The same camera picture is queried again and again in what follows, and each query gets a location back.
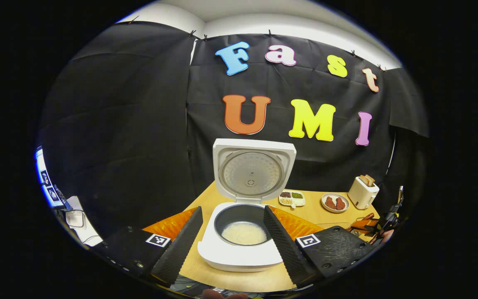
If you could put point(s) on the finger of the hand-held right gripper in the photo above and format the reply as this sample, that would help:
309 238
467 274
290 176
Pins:
365 225

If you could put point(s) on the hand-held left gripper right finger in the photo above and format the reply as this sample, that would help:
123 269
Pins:
286 245

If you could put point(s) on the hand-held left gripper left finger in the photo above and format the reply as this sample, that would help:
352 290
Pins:
181 245

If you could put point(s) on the brown wooden spoon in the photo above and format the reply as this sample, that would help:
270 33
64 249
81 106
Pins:
368 216

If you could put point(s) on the white rice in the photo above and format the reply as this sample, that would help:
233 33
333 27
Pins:
243 233

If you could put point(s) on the white rice cooker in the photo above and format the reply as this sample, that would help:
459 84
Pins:
251 174

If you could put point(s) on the white toaster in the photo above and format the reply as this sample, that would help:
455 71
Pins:
361 197

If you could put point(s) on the brown meat piece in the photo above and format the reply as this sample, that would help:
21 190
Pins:
330 203
340 204

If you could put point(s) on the white round plate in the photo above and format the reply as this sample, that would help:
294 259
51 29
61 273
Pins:
334 211

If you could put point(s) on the toast slice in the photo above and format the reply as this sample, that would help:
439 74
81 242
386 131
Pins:
370 179
364 181

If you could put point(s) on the white divided grain dish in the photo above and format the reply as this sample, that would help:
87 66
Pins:
292 202

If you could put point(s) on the white adapter box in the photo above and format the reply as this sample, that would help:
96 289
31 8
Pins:
75 216

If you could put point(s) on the computer monitor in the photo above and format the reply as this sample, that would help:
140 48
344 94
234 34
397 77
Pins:
48 182

